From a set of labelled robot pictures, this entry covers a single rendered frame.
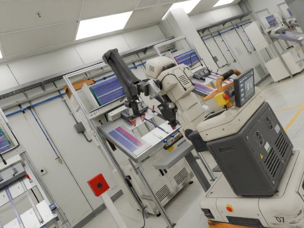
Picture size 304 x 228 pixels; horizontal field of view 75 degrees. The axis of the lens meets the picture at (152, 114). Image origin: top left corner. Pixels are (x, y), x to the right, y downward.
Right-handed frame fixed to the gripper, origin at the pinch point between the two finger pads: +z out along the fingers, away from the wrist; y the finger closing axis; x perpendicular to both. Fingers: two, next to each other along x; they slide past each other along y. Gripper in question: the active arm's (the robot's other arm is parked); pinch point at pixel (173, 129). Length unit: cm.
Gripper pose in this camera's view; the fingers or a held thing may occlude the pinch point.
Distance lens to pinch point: 208.4
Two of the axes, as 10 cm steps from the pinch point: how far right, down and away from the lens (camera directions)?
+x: 6.8, 3.8, -6.2
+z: 0.7, 8.2, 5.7
